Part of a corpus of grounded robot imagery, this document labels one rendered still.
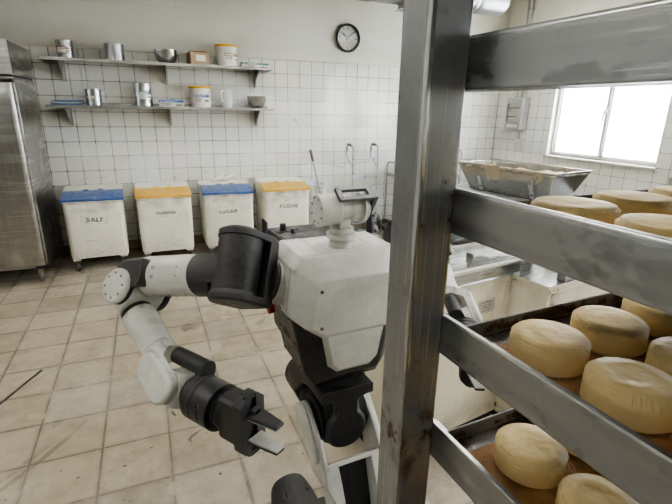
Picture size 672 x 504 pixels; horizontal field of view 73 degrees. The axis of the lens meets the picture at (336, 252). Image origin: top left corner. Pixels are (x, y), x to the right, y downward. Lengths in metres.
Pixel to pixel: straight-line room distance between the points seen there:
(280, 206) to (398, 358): 4.78
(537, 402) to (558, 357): 0.05
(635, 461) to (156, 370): 0.81
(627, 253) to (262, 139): 5.45
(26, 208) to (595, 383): 4.62
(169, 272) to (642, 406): 0.85
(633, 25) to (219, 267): 0.77
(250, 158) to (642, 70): 5.44
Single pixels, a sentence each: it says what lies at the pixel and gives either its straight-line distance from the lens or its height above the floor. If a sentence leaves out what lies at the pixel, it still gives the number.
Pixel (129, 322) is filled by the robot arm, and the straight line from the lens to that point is 1.05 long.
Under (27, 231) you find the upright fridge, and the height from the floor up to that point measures 0.50.
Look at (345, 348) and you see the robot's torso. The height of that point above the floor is 1.09.
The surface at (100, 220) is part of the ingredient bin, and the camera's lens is 4.94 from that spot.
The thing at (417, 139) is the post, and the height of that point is 1.55.
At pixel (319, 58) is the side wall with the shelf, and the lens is 5.84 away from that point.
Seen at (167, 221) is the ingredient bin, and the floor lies 0.44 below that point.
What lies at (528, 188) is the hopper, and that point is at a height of 1.23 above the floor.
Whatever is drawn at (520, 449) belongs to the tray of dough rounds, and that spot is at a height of 1.33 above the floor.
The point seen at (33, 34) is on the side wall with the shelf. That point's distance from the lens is 5.56.
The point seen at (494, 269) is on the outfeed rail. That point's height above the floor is 0.88.
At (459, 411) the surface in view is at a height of 0.17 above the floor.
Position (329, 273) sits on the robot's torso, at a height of 1.26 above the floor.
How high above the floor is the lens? 1.56
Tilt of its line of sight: 18 degrees down
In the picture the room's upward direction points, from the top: 1 degrees clockwise
